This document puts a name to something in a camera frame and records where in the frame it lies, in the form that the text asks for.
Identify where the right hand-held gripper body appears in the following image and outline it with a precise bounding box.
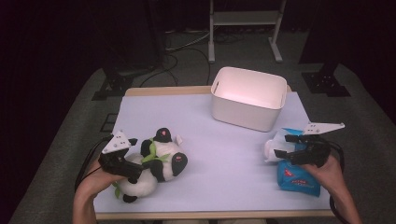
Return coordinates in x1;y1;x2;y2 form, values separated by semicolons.
297;121;346;169

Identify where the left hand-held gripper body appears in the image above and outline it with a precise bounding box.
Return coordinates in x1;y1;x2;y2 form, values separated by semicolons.
98;130;135;179

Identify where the white wet wipe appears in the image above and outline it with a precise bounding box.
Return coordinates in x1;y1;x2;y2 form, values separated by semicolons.
264;129;297;163

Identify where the blue wet wipes pack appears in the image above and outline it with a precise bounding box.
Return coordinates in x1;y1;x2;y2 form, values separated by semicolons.
276;127;321;198

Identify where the panda plush toy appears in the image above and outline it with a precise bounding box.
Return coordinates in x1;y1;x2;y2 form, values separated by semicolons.
112;127;189;203

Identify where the person's right hand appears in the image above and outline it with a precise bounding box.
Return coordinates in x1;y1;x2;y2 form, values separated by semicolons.
300;154;347;195

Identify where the person's left hand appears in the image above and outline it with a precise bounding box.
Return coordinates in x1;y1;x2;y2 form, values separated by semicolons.
76;158;126;200

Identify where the black floor grate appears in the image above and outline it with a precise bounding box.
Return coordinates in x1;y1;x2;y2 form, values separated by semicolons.
100;112;119;133

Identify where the white plastic bin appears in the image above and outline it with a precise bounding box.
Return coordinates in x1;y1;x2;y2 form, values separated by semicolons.
210;65;288;133

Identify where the pale lilac table mat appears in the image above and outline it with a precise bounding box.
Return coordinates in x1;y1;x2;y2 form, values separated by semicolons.
92;91;332;214

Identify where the black stand base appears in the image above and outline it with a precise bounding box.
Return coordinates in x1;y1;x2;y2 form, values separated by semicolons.
301;63;352;98
91;66;157;102

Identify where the wooden table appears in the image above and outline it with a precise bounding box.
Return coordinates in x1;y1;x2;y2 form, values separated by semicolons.
92;85;335;220

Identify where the white metal stand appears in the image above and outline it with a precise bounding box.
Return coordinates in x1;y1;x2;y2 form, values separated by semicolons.
207;0;288;64

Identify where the right hand-held gripper cable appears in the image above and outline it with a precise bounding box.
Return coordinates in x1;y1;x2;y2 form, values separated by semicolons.
323;139;346;224

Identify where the hand-held gripper cable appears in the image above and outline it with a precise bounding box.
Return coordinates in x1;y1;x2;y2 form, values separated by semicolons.
323;139;346;224
74;134;115;192

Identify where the left hand-held gripper cable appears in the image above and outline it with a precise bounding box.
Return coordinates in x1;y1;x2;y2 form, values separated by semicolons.
74;134;115;192

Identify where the black floor cable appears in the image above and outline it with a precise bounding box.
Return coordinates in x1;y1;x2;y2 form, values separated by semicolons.
138;46;212;88

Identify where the white floor cable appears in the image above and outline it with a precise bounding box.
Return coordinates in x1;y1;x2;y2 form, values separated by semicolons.
164;30;210;52

